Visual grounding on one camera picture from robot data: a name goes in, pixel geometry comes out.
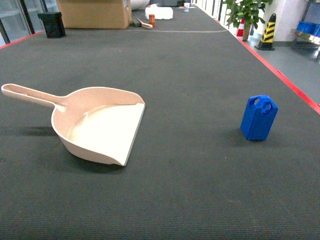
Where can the green potted plant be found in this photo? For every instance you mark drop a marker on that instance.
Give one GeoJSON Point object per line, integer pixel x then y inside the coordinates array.
{"type": "Point", "coordinates": [247, 10]}

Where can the large cardboard box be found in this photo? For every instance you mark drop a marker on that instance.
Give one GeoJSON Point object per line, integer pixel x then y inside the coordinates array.
{"type": "Point", "coordinates": [95, 14]}

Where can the blue plastic part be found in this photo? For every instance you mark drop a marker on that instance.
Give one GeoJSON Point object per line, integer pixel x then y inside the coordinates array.
{"type": "Point", "coordinates": [258, 118]}

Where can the yellow black striped bollard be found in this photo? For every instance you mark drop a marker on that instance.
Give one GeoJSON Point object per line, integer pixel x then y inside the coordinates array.
{"type": "Point", "coordinates": [267, 39]}

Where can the black bin on table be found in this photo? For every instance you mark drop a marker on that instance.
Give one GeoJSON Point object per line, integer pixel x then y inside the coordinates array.
{"type": "Point", "coordinates": [53, 24]}

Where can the paper cup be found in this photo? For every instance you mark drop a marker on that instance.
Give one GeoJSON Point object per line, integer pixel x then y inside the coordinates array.
{"type": "Point", "coordinates": [186, 7]}

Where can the white foam block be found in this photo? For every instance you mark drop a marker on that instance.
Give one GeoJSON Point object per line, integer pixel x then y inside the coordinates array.
{"type": "Point", "coordinates": [160, 13]}

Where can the red white traffic cone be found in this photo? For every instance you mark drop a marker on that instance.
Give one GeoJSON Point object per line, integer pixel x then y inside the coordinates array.
{"type": "Point", "coordinates": [240, 30]}

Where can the wooden handled brush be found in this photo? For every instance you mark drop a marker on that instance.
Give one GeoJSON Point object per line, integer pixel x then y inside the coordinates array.
{"type": "Point", "coordinates": [139, 23]}

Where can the orange can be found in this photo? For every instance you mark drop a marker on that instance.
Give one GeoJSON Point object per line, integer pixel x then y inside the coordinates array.
{"type": "Point", "coordinates": [152, 20]}

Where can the stainless steel shelf rack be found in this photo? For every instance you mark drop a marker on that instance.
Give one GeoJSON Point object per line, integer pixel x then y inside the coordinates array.
{"type": "Point", "coordinates": [307, 33]}

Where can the beige plastic dustpan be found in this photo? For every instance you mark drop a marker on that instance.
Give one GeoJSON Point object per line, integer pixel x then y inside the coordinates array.
{"type": "Point", "coordinates": [97, 124]}

